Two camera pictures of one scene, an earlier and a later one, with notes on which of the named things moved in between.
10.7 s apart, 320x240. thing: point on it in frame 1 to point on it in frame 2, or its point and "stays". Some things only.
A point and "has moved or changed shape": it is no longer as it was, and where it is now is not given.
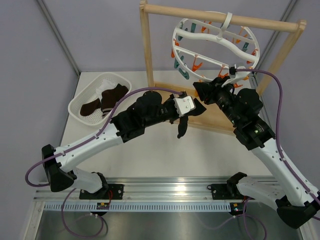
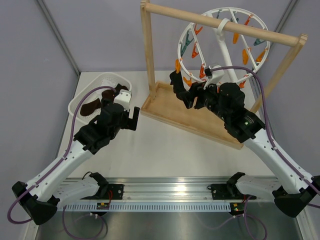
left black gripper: x=171 y=101 to x=130 y=123
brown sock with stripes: x=110 y=97 stays
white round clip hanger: x=205 y=49 has moved or changed shape
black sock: x=183 y=120 to x=179 y=89
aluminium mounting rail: x=141 y=188 stays
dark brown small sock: x=88 y=108 stays
